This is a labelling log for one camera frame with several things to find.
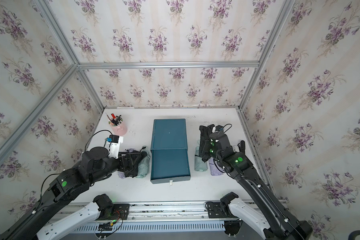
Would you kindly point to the black stapler device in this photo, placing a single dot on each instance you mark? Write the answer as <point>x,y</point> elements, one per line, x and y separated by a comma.
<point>240,147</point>

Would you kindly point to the pink pen holder cup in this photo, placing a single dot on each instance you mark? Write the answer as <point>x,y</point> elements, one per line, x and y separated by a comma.
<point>117,125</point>

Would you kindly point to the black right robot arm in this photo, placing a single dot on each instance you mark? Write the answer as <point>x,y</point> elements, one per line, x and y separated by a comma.
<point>272,221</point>

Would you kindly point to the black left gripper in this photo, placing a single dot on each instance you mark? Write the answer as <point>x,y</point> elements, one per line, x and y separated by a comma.
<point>121,159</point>

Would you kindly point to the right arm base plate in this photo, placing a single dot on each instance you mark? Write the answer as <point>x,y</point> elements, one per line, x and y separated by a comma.
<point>220,210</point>

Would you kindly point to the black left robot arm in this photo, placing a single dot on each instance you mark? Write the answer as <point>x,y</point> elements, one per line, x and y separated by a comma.
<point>96,165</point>

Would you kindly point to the teal drawer cabinet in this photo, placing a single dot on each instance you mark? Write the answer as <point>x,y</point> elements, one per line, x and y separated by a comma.
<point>169,149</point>

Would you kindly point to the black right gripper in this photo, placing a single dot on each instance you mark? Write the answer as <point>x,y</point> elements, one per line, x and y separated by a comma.
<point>208,144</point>

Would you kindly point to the aluminium front rail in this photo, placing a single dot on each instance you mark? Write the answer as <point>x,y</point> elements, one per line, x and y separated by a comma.
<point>155,211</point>

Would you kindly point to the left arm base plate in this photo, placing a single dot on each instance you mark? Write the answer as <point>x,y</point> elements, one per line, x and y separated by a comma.
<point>109,210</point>

